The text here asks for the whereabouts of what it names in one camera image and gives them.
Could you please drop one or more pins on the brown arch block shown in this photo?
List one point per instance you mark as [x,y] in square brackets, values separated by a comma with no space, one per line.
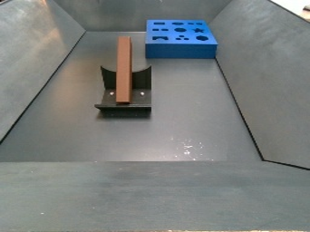
[125,70]

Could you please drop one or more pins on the dark grey curved fixture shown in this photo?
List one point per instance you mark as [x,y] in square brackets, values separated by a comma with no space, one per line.
[141,90]

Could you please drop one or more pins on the blue shape-sorting board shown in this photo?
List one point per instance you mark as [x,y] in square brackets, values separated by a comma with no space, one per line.
[180,39]

